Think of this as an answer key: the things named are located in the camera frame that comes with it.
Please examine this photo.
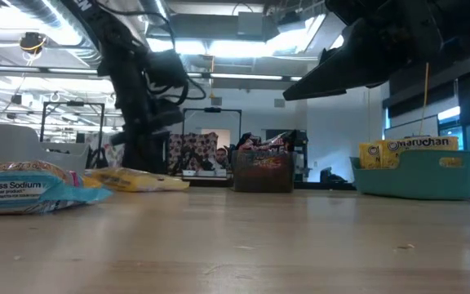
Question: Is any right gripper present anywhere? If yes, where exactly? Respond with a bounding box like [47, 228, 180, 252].
[282, 0, 460, 102]

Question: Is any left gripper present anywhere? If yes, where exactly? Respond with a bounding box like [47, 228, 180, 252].
[110, 48, 190, 144]

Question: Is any black Fire noodle pack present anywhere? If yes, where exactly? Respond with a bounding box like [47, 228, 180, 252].
[237, 130, 298, 172]

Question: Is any teal plastic bin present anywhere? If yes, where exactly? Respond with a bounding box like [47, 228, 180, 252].
[349, 149, 470, 201]

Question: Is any grey plastic bin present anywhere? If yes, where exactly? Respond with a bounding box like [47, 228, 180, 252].
[0, 122, 90, 175]

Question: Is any blue Less Sodium noodle pack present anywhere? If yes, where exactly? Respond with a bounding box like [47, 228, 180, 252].
[0, 159, 114, 216]

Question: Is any bright ceiling light panel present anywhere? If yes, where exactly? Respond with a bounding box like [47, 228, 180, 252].
[147, 38, 326, 59]

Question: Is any dark patterned cloth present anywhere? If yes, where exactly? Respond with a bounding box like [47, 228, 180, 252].
[167, 131, 219, 172]

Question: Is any ceiling strip light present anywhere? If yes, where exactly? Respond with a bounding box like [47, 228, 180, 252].
[0, 64, 100, 77]
[188, 72, 304, 82]

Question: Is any black shelf cart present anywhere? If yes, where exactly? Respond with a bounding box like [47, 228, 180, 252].
[264, 128, 309, 180]

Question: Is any whiteboard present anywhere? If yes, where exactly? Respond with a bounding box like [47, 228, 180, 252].
[384, 114, 441, 142]

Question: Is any white patterned cloth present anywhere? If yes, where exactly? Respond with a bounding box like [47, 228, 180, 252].
[86, 131, 124, 169]

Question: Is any person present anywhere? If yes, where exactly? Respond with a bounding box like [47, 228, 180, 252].
[212, 146, 232, 172]

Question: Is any dark brown plastic bin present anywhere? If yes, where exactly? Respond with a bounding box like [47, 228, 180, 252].
[231, 149, 298, 194]

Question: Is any black rig frame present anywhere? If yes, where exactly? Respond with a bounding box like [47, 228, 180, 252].
[181, 107, 243, 148]
[40, 100, 106, 169]

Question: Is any yellow hanging cable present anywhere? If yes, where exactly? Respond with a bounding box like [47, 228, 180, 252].
[420, 60, 431, 138]

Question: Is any ceiling camera dome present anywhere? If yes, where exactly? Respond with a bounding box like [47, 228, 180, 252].
[18, 31, 48, 56]

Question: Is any silver round ceiling duct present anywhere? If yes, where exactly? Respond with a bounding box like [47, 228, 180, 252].
[0, 0, 105, 69]

